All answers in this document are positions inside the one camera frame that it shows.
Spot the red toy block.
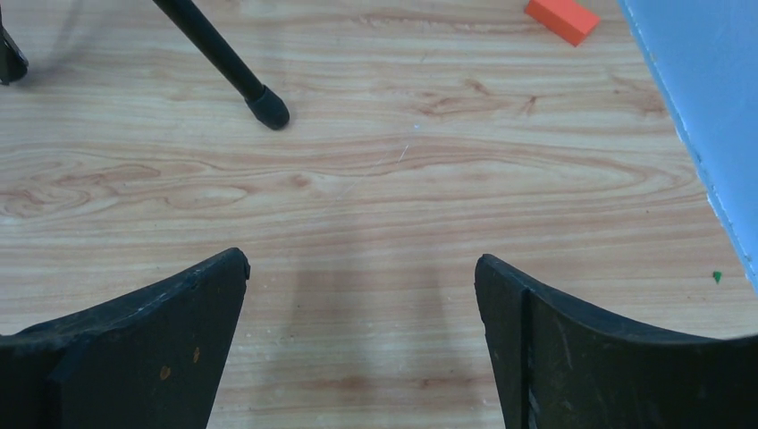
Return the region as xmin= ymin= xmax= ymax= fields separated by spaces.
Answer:
xmin=525 ymin=0 xmax=601 ymax=46

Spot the black music stand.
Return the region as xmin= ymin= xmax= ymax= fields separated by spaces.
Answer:
xmin=0 ymin=0 xmax=291 ymax=132

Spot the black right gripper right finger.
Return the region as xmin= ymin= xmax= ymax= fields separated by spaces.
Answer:
xmin=475 ymin=254 xmax=757 ymax=428

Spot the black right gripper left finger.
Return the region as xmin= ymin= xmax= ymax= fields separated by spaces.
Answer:
xmin=1 ymin=248 xmax=250 ymax=428

